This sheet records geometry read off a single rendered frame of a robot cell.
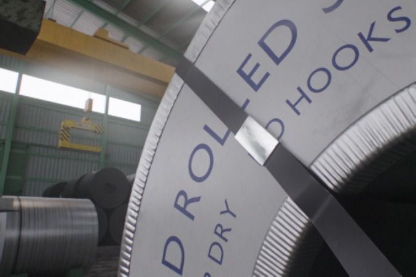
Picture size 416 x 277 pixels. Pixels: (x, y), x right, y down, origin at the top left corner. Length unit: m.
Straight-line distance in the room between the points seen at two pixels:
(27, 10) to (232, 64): 0.72
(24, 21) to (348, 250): 0.93
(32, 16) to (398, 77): 0.92
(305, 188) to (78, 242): 4.75
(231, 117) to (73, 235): 4.63
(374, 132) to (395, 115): 0.02
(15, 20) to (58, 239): 4.12
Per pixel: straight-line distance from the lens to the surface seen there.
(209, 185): 0.41
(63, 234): 4.90
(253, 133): 0.36
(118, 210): 12.24
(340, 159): 0.31
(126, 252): 0.59
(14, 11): 1.01
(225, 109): 0.40
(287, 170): 0.32
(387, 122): 0.30
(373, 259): 0.26
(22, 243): 4.77
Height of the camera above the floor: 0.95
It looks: 17 degrees up
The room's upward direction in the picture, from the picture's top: 2 degrees counter-clockwise
